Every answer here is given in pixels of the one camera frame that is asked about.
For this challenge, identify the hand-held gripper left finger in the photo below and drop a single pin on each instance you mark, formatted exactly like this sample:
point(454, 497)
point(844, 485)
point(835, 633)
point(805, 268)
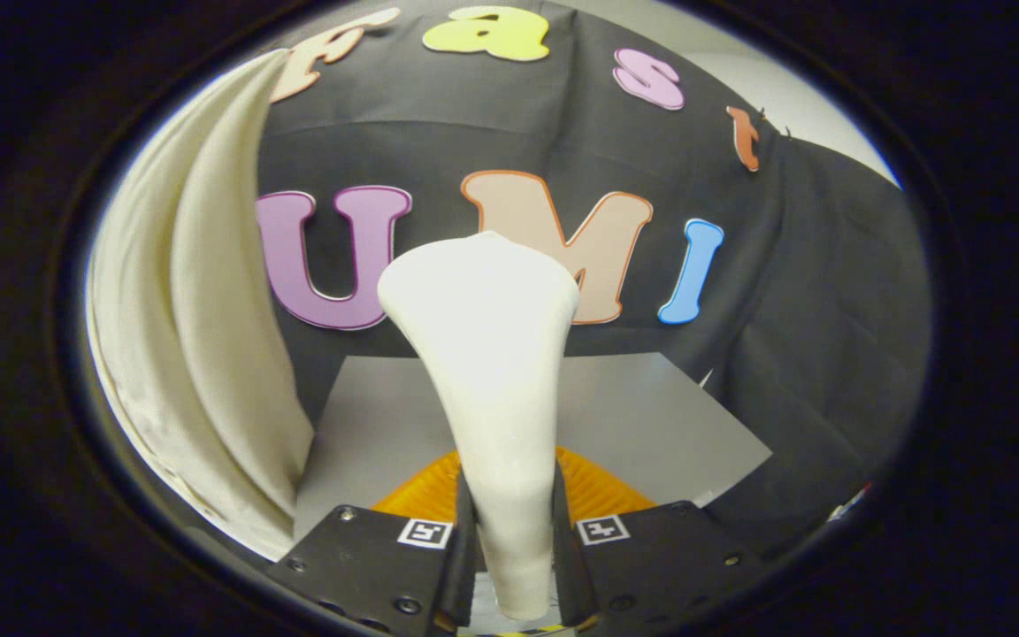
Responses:
point(465, 575)

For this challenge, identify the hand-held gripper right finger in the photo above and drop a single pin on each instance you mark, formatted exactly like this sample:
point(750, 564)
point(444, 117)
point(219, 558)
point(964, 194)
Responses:
point(567, 575)

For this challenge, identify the white garment steamer head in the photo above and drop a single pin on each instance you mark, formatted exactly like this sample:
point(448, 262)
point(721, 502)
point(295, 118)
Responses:
point(492, 354)

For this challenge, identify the cream button shirt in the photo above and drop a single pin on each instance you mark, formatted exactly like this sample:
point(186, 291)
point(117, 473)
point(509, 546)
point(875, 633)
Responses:
point(209, 354)

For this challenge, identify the grey beige cabinet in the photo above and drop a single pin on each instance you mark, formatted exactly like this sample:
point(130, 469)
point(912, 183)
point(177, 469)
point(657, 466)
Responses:
point(651, 416)

